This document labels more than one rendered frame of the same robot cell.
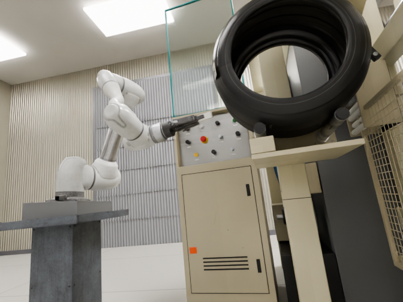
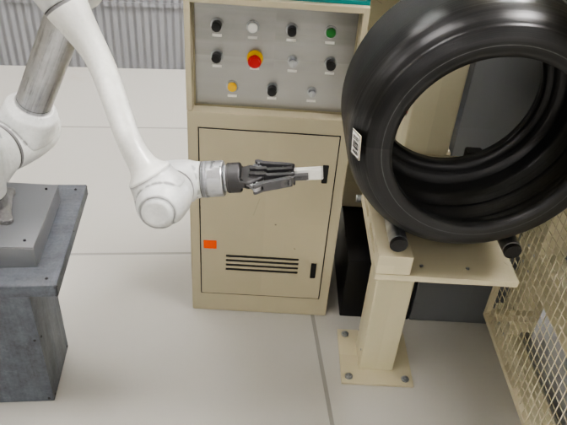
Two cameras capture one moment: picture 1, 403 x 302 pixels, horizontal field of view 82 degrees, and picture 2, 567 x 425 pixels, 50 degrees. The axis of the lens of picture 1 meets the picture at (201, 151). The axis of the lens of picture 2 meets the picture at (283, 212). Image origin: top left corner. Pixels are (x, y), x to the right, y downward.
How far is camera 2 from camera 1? 1.24 m
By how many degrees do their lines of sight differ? 50
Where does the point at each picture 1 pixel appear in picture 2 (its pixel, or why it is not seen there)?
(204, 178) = (245, 142)
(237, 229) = (292, 226)
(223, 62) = (379, 142)
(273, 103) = (432, 227)
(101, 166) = (30, 130)
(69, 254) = (26, 306)
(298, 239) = (386, 287)
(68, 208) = (16, 257)
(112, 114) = (163, 223)
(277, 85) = not seen: hidden behind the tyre
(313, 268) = (392, 314)
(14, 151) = not seen: outside the picture
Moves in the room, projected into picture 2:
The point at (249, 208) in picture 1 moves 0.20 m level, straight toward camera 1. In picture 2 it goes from (319, 200) to (326, 234)
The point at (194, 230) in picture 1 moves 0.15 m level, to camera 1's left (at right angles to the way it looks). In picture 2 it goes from (215, 219) to (174, 223)
